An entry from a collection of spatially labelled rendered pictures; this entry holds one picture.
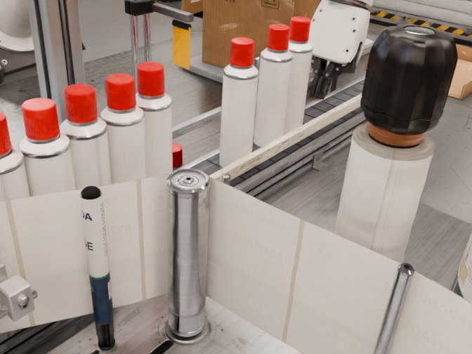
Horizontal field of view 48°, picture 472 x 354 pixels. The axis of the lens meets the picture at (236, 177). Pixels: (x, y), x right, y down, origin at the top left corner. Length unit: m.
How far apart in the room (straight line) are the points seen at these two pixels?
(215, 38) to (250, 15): 0.12
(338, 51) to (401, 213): 0.45
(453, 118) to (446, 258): 0.59
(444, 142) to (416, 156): 0.60
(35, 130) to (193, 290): 0.22
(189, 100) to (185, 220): 0.75
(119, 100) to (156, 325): 0.25
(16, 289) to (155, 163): 0.30
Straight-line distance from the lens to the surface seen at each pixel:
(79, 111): 0.60
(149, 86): 0.66
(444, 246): 0.77
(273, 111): 0.87
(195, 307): 0.54
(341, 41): 0.97
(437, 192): 0.98
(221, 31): 1.31
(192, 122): 0.80
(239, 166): 0.79
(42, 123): 0.57
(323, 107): 1.10
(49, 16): 0.71
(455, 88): 1.46
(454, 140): 1.18
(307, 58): 0.90
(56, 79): 0.74
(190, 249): 0.49
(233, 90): 0.77
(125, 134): 0.63
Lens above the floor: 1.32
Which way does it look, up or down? 32 degrees down
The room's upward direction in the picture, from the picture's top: 4 degrees clockwise
